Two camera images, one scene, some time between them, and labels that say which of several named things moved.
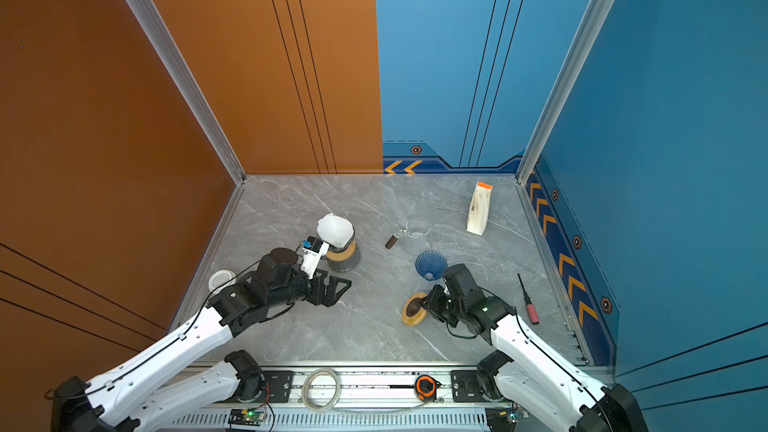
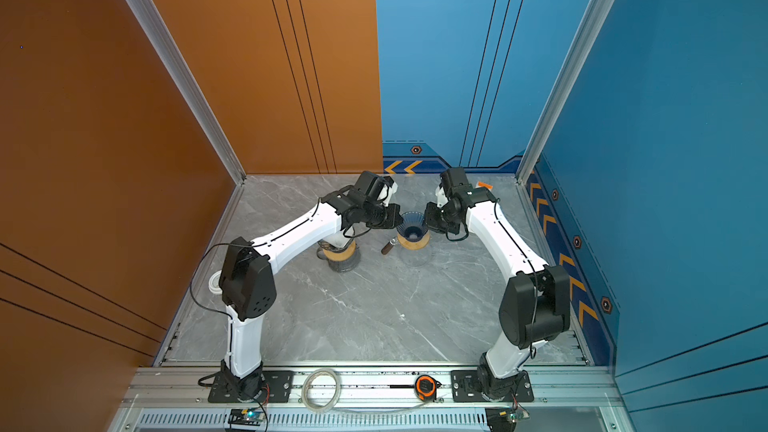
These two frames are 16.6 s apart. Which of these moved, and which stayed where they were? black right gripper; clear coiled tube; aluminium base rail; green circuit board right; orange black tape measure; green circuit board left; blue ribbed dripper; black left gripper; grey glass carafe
Moved: black left gripper; black right gripper; blue ribbed dripper
Stayed: clear coiled tube; aluminium base rail; green circuit board left; grey glass carafe; orange black tape measure; green circuit board right
